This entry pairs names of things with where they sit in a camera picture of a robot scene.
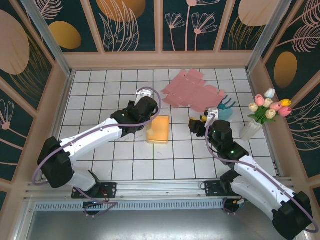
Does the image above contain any pink paper box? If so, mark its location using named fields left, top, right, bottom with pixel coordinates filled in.
left=161, top=69, right=226, bottom=114

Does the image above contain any yellow paper box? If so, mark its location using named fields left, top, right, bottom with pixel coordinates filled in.
left=146, top=114, right=171, bottom=145

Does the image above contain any blue toy shovel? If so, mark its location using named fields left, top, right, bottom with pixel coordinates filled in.
left=216, top=109, right=233, bottom=123

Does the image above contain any teal toy rake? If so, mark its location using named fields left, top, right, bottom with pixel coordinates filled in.
left=201, top=94, right=236, bottom=122

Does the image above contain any white ribbed vase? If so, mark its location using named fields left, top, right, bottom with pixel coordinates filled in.
left=239, top=118, right=263, bottom=141

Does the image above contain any artificial tulip bouquet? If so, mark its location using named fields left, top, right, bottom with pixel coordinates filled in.
left=247, top=87, right=293, bottom=125

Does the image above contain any black round controller unit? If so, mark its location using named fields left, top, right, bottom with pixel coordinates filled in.
left=83, top=199, right=109, bottom=218
left=222, top=198, right=248, bottom=215

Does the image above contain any grey metal sheet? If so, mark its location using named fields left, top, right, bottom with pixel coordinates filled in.
left=14, top=209, right=308, bottom=240

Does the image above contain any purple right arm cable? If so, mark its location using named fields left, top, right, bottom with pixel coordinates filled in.
left=204, top=113, right=315, bottom=232

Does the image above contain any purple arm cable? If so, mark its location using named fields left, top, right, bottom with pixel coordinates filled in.
left=204, top=113, right=315, bottom=232
left=32, top=86, right=162, bottom=218

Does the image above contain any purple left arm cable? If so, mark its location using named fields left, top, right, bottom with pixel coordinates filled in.
left=32, top=86, right=162, bottom=218

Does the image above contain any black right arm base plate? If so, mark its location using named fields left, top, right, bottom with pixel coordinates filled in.
left=204, top=180, right=251, bottom=198

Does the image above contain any aluminium front rail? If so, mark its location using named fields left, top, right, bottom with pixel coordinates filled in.
left=23, top=176, right=296, bottom=201

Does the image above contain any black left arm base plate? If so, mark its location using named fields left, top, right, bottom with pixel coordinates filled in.
left=71, top=181, right=118, bottom=200

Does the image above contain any slotted grey cable duct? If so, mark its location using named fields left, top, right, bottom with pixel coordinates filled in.
left=33, top=201, right=226, bottom=211

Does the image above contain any aluminium corner post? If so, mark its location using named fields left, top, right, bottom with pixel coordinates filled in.
left=244, top=0, right=294, bottom=74
left=19, top=0, right=76, bottom=77

